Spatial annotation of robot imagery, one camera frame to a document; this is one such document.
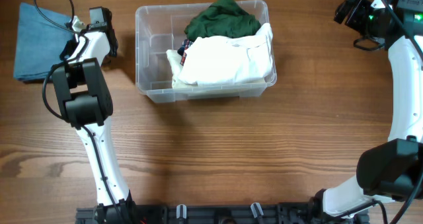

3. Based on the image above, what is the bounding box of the blue cloth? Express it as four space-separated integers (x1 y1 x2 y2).
13 3 74 82

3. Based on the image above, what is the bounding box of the cream cloth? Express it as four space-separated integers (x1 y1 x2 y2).
167 50 272 89

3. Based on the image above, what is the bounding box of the plaid flannel cloth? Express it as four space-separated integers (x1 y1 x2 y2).
177 39 193 65

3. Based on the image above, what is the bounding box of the dark green cloth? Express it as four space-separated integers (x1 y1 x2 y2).
184 0 261 41

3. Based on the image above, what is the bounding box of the white cloth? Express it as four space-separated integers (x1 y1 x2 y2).
177 23 273 87

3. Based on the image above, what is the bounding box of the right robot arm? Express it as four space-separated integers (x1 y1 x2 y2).
288 0 422 223

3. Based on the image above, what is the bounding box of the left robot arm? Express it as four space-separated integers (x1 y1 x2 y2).
48 7 141 223

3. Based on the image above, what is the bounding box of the clear plastic storage bin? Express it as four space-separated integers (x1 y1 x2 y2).
135 3 277 103

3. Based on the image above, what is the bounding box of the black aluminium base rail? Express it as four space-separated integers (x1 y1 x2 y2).
75 203 369 224

